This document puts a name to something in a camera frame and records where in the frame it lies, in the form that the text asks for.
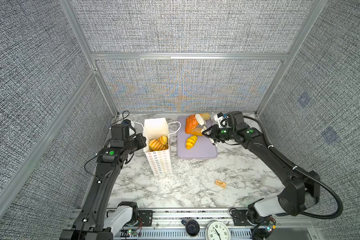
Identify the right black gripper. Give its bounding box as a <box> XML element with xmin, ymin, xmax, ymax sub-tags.
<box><xmin>201</xmin><ymin>124</ymin><xmax>237</xmax><ymax>143</ymax></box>

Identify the sesame bun bread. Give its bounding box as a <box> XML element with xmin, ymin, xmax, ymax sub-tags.
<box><xmin>191</xmin><ymin>127</ymin><xmax>204</xmax><ymax>136</ymax></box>

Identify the reddish brown loaf bread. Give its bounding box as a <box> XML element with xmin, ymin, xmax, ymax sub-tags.
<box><xmin>185</xmin><ymin>115</ymin><xmax>202</xmax><ymax>134</ymax></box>

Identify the white printed paper bag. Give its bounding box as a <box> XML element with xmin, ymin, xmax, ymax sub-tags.
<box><xmin>132</xmin><ymin>118</ymin><xmax>182</xmax><ymax>176</ymax></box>

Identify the ridged yellow spiral bread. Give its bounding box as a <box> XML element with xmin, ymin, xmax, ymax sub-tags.
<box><xmin>149</xmin><ymin>139</ymin><xmax>167</xmax><ymax>152</ymax></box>

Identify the yellow braided pastry bread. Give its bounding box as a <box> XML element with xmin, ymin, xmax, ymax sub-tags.
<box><xmin>158</xmin><ymin>135</ymin><xmax>168</xmax><ymax>146</ymax></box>

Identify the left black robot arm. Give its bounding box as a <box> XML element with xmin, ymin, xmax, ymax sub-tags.
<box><xmin>59</xmin><ymin>133</ymin><xmax>146</xmax><ymax>240</ymax></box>

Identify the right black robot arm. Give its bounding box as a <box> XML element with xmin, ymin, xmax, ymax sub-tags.
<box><xmin>195</xmin><ymin>111</ymin><xmax>320</xmax><ymax>225</ymax></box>

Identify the pale crumbly square bread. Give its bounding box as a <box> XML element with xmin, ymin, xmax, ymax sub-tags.
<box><xmin>201</xmin><ymin>113</ymin><xmax>211</xmax><ymax>120</ymax></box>

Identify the small yellow ridged bread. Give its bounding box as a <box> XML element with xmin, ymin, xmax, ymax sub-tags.
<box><xmin>186</xmin><ymin>135</ymin><xmax>198</xmax><ymax>150</ymax></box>

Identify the lavender tray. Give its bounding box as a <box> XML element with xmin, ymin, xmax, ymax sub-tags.
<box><xmin>177</xmin><ymin>116</ymin><xmax>218</xmax><ymax>159</ymax></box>

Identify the small orange candy wrapper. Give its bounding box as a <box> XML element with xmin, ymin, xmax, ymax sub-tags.
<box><xmin>215</xmin><ymin>179</ymin><xmax>227</xmax><ymax>189</ymax></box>

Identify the black round knob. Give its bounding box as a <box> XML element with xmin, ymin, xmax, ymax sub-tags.
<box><xmin>181</xmin><ymin>220</ymin><xmax>200</xmax><ymax>237</ymax></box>

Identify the white analog clock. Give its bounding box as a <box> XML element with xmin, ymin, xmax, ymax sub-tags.
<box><xmin>205</xmin><ymin>221</ymin><xmax>231</xmax><ymax>240</ymax></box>

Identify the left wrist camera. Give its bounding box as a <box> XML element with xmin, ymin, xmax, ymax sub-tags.
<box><xmin>111</xmin><ymin>119</ymin><xmax>136</xmax><ymax>141</ymax></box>

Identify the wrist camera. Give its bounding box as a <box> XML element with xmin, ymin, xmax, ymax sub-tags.
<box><xmin>214</xmin><ymin>111</ymin><xmax>245</xmax><ymax>128</ymax></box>
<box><xmin>111</xmin><ymin>119</ymin><xmax>136</xmax><ymax>141</ymax></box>

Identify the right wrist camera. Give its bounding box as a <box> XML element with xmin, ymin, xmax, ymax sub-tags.
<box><xmin>214</xmin><ymin>111</ymin><xmax>245</xmax><ymax>128</ymax></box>

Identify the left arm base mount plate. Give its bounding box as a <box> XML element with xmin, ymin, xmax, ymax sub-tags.
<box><xmin>124</xmin><ymin>210</ymin><xmax>153</xmax><ymax>228</ymax></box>

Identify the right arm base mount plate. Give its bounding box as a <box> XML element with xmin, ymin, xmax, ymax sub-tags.
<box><xmin>229</xmin><ymin>208</ymin><xmax>252</xmax><ymax>226</ymax></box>

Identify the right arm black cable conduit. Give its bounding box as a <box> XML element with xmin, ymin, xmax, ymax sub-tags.
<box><xmin>242</xmin><ymin>115</ymin><xmax>344</xmax><ymax>220</ymax></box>

